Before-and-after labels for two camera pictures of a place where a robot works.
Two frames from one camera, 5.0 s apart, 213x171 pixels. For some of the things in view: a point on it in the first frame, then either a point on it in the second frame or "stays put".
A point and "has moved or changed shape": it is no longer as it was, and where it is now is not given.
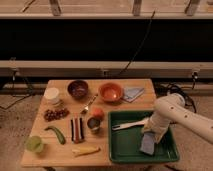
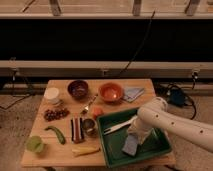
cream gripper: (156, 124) → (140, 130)
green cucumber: (58, 133) stays put
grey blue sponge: (148, 142) → (130, 144)
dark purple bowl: (77, 89) stays put
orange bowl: (111, 92) stays put
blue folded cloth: (130, 94) stays put
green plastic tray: (124, 145) has moved or changed shape
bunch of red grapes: (58, 114) stays put
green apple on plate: (34, 144) stays put
